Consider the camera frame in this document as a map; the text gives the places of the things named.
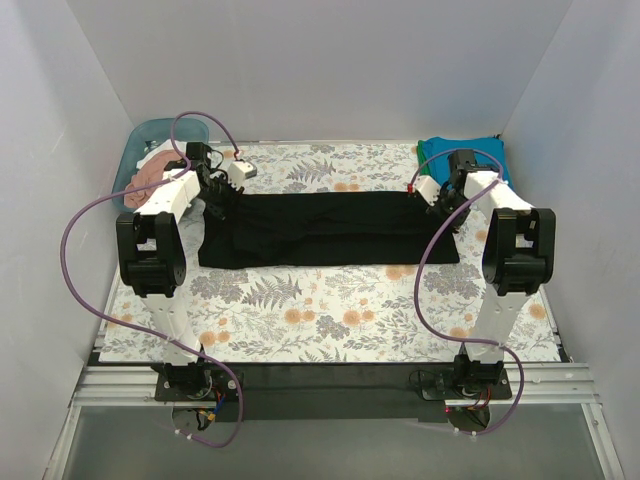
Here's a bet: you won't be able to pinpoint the pink t shirt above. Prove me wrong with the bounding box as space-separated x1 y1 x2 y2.
124 150 182 209

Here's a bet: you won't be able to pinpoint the floral patterned table mat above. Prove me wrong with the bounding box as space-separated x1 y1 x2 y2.
98 141 561 364

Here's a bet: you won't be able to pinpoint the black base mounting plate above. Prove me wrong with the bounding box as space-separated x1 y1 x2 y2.
153 362 512 423

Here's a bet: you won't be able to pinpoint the white t shirt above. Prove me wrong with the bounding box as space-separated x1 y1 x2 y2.
136 139 175 170

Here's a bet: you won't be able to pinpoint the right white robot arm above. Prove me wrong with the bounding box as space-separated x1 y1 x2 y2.
418 149 556 398

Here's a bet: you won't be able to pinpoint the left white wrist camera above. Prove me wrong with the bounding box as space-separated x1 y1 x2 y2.
227 160 257 190

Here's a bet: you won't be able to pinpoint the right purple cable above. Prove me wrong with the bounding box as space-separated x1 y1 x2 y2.
408 148 525 437

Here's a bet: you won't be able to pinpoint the purple cable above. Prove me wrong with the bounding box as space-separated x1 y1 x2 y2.
59 111 246 447
408 148 525 437

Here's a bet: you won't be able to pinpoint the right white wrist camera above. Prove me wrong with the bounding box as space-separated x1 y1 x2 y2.
408 175 441 207

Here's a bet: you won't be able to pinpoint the teal plastic laundry bin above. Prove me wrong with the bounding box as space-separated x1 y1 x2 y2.
112 118 213 213

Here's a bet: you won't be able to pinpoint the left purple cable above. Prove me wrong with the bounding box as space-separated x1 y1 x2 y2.
59 111 246 447

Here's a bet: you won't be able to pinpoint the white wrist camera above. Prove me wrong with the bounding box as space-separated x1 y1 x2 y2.
408 175 441 207
227 160 257 190

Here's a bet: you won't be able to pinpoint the aluminium frame rail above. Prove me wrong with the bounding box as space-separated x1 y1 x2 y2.
71 363 601 406

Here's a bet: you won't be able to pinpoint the folded blue t shirt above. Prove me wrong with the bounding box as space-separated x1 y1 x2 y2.
427 136 515 194

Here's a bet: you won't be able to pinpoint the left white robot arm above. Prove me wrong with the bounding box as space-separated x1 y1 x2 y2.
116 142 242 400

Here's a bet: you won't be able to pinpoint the black t shirt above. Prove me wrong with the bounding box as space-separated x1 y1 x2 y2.
198 191 460 269

